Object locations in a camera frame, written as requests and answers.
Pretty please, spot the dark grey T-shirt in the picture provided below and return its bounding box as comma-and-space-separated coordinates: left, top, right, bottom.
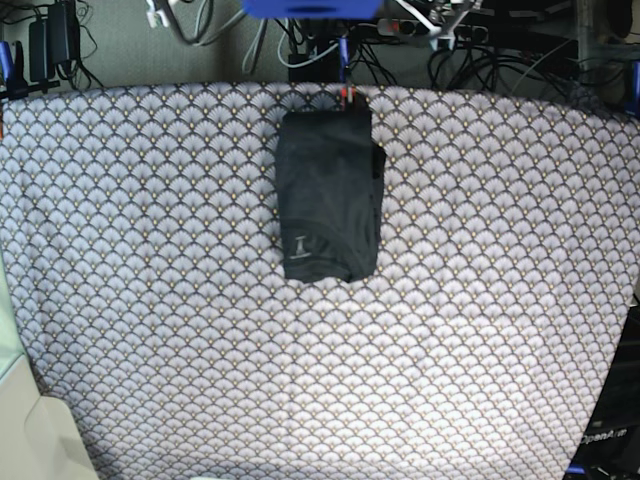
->
275, 105, 386, 283

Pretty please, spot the black power strip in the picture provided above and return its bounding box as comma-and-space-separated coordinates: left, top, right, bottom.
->
375, 18, 489, 44

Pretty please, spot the black power adapter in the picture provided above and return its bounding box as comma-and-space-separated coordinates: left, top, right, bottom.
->
28, 1, 80, 83

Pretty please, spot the red clamp on table edge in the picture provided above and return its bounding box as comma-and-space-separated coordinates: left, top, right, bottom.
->
341, 85, 356, 110

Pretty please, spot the blue box at top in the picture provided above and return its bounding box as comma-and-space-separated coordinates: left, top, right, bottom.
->
242, 0, 383, 20

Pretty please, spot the fan-patterned table cloth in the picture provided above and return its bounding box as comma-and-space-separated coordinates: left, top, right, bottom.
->
1, 83, 639, 479

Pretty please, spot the beige plastic bin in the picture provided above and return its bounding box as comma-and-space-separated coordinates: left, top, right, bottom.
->
1, 274, 97, 479

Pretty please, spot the black OpenArm base box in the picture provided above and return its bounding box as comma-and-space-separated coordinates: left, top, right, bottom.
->
564, 305, 639, 479

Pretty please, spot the blue clamp handle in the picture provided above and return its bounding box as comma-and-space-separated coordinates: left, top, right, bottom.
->
338, 36, 349, 84

